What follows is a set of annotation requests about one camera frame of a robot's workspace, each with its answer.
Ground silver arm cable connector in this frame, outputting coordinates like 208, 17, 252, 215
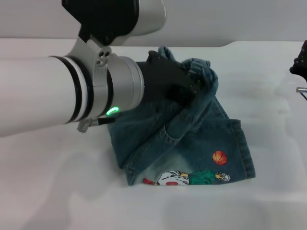
295, 87, 307, 102
77, 115, 120, 133

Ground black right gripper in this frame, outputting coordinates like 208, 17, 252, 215
289, 40, 307, 80

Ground silver left arm cable connector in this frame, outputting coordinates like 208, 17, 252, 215
77, 115, 120, 133

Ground blue denim shorts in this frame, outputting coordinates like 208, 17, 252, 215
106, 46, 256, 187

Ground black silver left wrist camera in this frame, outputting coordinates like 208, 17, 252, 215
61, 0, 167, 46

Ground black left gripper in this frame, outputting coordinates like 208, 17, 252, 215
135, 50, 203, 106

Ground silver right arm cable connector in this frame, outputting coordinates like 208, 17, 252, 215
295, 87, 307, 102

